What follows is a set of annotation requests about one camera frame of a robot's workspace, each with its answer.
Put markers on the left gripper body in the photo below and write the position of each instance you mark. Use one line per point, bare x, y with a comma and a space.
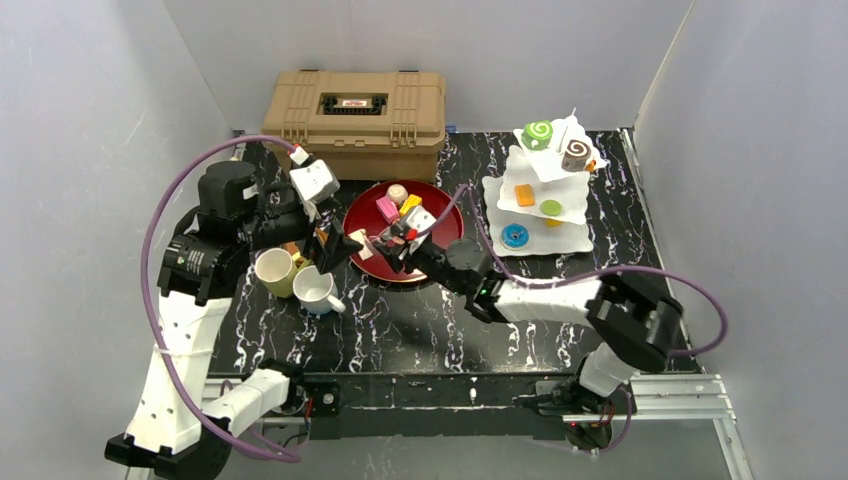
324, 241

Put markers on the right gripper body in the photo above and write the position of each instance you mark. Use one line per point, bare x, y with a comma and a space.
407, 250

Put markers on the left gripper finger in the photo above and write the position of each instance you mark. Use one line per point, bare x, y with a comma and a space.
320, 213
338, 248

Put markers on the red round tray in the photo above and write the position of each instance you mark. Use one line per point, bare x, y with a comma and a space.
363, 214

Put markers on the yellow green mug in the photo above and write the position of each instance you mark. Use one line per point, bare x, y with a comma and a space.
276, 269

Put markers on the white grey mug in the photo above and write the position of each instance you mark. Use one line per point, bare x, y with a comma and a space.
317, 292

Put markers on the pink handled metal tongs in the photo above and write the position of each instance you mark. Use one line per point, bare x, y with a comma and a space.
388, 244

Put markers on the pink toy cake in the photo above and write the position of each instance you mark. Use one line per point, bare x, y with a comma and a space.
387, 209

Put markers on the yellow toy cake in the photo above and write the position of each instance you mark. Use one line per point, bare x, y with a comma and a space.
409, 203

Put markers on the tan plastic toolbox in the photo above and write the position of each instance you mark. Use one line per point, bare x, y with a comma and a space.
374, 126

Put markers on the blue toy donut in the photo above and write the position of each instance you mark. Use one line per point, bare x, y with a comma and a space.
514, 236

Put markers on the orange toy cake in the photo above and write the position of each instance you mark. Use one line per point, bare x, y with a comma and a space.
524, 195

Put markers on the white tiered cake stand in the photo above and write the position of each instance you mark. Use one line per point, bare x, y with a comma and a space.
543, 171

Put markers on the green toy macaron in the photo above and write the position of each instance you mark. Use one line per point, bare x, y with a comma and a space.
551, 208

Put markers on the green swirl roll cake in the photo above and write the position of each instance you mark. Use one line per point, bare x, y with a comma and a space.
537, 135

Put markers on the brown swirl roll cake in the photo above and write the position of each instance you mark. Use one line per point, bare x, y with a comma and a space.
577, 155

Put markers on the wooden coaster stack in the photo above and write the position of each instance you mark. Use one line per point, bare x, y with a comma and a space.
294, 251

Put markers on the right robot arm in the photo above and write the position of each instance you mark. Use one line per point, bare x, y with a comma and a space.
636, 322

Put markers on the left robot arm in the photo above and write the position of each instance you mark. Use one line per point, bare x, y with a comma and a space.
173, 432

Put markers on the white toy cake slice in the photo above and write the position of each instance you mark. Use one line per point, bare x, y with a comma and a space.
367, 250

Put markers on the white round toy mochi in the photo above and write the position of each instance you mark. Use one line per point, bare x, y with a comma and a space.
397, 193

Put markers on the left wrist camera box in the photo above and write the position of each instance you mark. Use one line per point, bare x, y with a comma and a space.
312, 179

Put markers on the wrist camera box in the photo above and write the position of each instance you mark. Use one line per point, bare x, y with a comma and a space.
312, 179
413, 228

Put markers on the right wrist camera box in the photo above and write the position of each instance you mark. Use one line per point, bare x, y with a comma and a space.
413, 228

